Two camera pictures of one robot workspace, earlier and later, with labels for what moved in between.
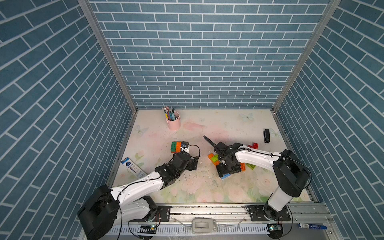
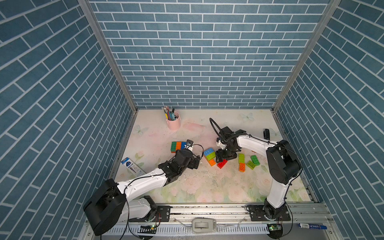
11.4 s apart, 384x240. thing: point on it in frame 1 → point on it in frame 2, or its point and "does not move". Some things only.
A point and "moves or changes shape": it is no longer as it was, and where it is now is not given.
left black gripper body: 189,166 does not move
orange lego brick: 178,146 does not move
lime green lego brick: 215,158 moves or changes shape
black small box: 266,136 does not move
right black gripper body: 224,168 → 225,153
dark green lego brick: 173,147 does not move
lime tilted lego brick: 251,166 does not move
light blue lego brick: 225,175 → 208,151
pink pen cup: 174,125 does not move
